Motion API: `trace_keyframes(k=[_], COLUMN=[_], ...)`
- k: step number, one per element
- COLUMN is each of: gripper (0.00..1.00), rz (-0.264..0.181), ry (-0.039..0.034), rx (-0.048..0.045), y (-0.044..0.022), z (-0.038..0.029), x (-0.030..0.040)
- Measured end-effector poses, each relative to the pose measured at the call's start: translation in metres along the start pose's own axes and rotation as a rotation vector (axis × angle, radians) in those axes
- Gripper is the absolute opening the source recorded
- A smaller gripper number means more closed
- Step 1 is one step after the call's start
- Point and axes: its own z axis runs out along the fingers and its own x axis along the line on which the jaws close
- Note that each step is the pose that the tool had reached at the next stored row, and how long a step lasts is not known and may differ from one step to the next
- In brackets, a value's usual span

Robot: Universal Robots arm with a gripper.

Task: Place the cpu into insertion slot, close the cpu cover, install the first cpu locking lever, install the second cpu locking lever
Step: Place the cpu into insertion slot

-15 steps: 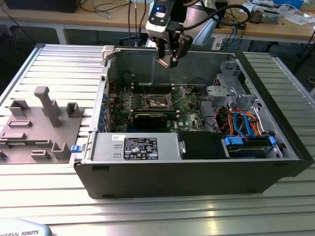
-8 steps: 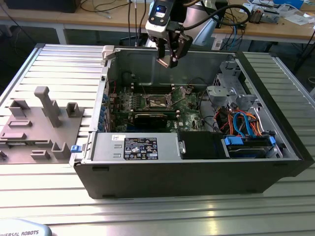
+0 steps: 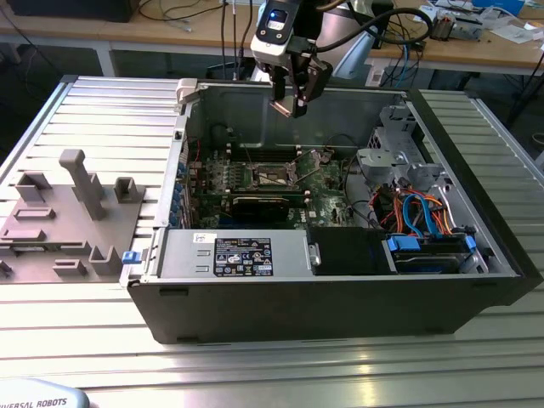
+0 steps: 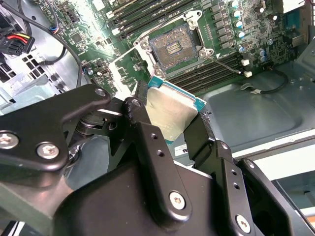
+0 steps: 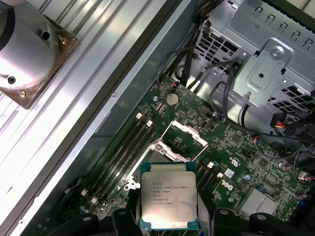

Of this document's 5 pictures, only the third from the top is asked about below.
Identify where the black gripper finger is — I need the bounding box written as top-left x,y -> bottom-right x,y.
289,54 -> 335,120
258,62 -> 287,102

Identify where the silver CPU plate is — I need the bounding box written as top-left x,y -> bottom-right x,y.
269,95 -> 298,118

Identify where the CPU socket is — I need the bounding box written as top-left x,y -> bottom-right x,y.
250,161 -> 298,190

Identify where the pale grey case latch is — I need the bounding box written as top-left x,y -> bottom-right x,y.
176,78 -> 201,105

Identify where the grey metal drive cage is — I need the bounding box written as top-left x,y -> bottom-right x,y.
355,147 -> 411,184

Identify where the green motherboard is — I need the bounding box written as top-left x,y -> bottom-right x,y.
186,146 -> 371,230

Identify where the wooden desk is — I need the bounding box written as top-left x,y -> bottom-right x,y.
0,0 -> 544,77

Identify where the black graphics card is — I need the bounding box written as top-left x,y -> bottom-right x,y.
199,190 -> 309,223

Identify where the metal cooler heatsink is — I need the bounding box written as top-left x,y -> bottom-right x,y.
428,12 -> 458,42

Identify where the grey electronic device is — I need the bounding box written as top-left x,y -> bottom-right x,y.
452,16 -> 485,42

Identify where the black plastic shroud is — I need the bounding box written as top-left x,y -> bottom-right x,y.
308,227 -> 399,276

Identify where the hard disk in blue carrier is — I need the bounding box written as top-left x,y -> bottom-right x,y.
381,232 -> 477,275

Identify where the blue cardboard box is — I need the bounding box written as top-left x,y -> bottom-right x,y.
472,0 -> 524,16

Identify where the grey power supply unit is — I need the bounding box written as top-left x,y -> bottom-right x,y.
159,229 -> 314,280

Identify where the black equipment box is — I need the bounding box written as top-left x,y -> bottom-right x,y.
8,0 -> 137,23

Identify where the black PC case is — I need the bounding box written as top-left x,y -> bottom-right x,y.
126,78 -> 544,345

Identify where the grey plastic parts rack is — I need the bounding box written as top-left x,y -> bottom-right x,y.
0,148 -> 148,285

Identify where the pale blue teach pendant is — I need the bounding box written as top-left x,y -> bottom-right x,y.
0,377 -> 91,408

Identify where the large white wrist camera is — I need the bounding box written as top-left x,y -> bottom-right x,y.
250,0 -> 298,67

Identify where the thin black wire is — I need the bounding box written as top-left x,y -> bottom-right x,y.
325,133 -> 362,156

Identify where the black hanging cable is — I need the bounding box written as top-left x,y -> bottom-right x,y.
218,0 -> 229,80

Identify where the thick black camera cable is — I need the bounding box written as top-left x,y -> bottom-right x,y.
314,7 -> 435,54

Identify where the blue disk wire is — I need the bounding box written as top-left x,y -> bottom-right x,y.
419,196 -> 439,239
401,193 -> 426,237

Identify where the orange wire bundle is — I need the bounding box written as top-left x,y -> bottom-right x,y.
380,190 -> 456,235

